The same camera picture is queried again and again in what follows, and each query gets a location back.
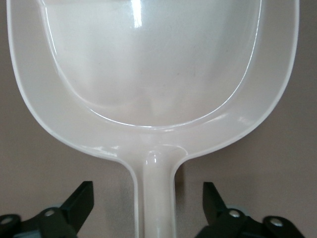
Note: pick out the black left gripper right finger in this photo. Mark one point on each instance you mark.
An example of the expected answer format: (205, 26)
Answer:
(227, 225)

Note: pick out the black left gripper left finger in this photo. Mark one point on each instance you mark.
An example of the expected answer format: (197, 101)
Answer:
(62, 223)

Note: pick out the beige plastic dustpan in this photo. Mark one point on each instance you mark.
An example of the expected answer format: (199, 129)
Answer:
(153, 74)

